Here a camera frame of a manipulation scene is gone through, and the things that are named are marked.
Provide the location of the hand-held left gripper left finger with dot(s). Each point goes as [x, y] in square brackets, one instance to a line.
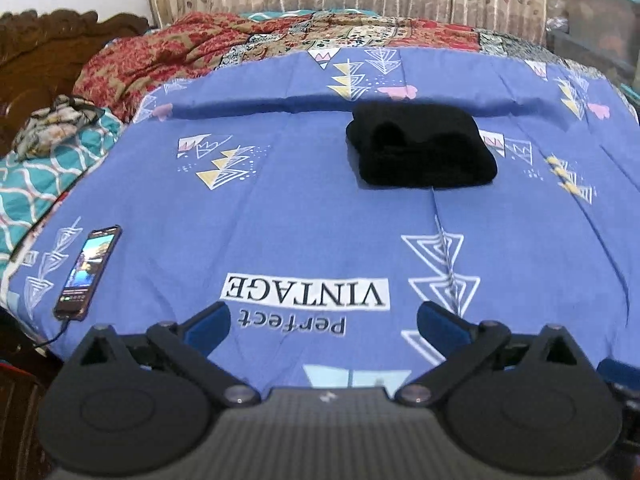
[212, 329]

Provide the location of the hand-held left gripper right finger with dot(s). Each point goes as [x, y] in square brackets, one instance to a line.
[440, 329]

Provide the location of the black pants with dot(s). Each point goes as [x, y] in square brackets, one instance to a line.
[425, 155]

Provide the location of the blue printed bedsheet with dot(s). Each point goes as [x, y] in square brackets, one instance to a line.
[280, 220]

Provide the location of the smartphone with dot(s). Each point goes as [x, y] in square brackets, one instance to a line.
[87, 270]

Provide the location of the teal patterned cloth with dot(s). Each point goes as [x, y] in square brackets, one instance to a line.
[35, 190]

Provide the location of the crumpled grey floral cloth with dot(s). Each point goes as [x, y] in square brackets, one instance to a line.
[50, 125]

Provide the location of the red floral quilt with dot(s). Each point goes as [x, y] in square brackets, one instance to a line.
[165, 50]

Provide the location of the grey plastic storage bin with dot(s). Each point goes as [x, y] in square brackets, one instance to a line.
[595, 55]

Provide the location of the carved wooden headboard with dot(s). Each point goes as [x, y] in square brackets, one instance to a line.
[45, 50]

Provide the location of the clear teal-lidded storage bin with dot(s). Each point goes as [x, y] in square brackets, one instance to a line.
[602, 7]

